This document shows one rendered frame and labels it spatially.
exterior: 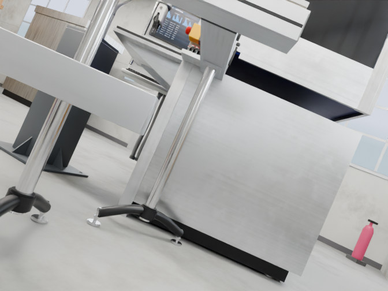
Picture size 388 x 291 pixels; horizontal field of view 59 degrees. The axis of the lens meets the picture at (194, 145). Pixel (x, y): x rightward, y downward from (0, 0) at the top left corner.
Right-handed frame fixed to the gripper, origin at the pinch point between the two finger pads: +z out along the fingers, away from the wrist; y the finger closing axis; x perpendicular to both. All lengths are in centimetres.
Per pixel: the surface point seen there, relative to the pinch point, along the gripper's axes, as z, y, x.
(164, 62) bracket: 13.1, -2.2, -13.4
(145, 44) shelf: 10.3, -10.7, -2.1
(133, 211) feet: 86, -38, -35
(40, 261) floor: 96, -94, -23
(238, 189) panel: 60, -12, -77
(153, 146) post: 57, -12, -28
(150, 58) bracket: 14.1, -2.2, -5.5
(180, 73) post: 17.2, -12.2, -25.1
